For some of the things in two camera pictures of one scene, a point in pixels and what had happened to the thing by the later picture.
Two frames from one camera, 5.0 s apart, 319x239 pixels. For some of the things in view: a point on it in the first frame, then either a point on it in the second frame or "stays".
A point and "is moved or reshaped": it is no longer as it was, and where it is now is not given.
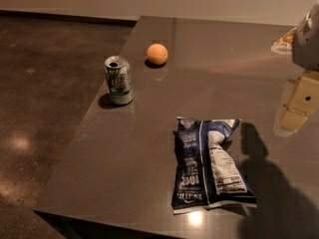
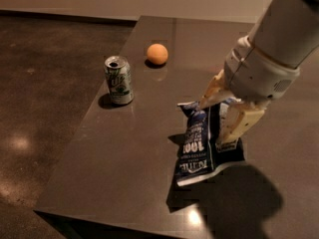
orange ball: [158, 54] stays
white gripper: [307, 43] → [255, 74]
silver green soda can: [119, 76] stays
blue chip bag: [206, 173] is moved or reshaped
